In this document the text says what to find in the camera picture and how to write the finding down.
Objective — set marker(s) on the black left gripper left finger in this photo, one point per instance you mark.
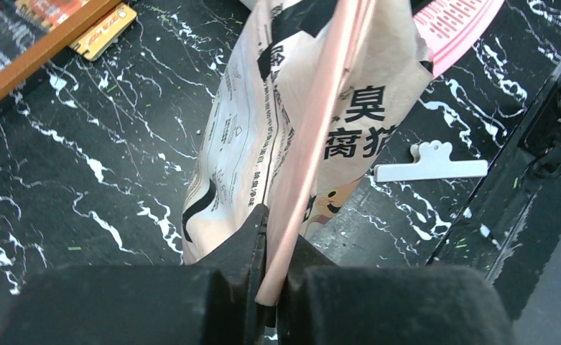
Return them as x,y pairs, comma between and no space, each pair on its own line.
209,302

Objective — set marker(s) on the pink cat litter box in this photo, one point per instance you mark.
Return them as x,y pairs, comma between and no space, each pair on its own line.
450,28

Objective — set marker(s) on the orange snack packet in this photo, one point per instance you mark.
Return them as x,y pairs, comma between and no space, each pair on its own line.
47,15

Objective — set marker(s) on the orange wooden shelf rack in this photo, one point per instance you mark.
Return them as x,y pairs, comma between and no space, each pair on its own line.
47,47

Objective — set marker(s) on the cat litter bag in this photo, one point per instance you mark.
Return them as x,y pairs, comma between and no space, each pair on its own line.
309,97

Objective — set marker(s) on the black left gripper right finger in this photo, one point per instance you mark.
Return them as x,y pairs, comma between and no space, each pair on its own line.
323,303

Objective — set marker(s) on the grey bag sealing clip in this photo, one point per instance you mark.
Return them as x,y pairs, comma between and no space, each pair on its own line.
431,161

